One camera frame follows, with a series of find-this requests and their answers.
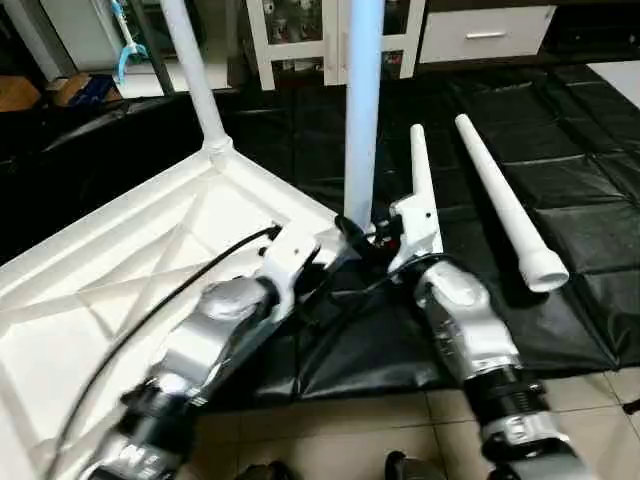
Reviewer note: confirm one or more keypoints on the white plastic table top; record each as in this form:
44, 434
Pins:
100, 270

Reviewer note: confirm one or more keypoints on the cardboard box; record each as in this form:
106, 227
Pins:
18, 92

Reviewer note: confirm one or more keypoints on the light blue hanger hook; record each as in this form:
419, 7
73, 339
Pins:
125, 40

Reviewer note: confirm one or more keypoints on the small blue box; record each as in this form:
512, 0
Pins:
82, 90

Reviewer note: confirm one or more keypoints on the white drawer cabinet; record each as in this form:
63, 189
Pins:
300, 35
485, 32

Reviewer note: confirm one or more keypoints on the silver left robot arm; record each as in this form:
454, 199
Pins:
200, 350

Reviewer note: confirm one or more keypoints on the black left robot foot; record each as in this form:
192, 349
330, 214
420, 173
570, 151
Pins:
262, 471

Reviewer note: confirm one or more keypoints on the black work mat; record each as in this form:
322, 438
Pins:
580, 170

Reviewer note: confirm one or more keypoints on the black robot foot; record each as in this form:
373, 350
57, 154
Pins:
262, 471
410, 467

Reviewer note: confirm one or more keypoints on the black right robot foot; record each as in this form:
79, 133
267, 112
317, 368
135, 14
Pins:
410, 467

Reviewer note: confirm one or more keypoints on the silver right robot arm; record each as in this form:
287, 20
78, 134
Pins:
470, 330

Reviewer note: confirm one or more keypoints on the white plastic table leg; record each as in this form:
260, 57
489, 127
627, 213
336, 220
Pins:
505, 200
362, 110
420, 170
195, 70

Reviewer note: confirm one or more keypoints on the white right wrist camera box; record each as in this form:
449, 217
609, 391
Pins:
415, 230

